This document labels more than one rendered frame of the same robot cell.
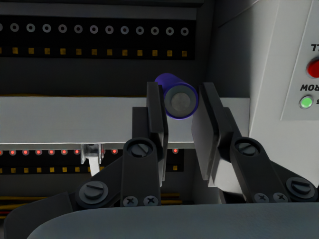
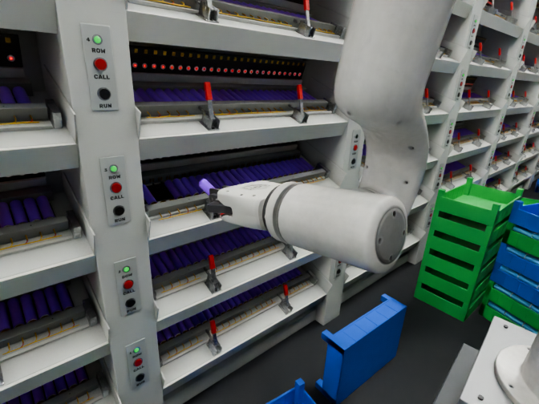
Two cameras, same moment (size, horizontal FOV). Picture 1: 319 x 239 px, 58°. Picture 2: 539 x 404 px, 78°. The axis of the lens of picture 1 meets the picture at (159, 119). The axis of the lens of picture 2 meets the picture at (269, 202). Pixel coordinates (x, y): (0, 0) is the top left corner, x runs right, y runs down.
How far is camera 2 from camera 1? 0.54 m
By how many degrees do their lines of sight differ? 67
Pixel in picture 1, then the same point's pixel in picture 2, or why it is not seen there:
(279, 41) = (139, 195)
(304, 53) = (125, 192)
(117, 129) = (203, 139)
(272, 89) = (134, 171)
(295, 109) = (118, 163)
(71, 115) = (220, 143)
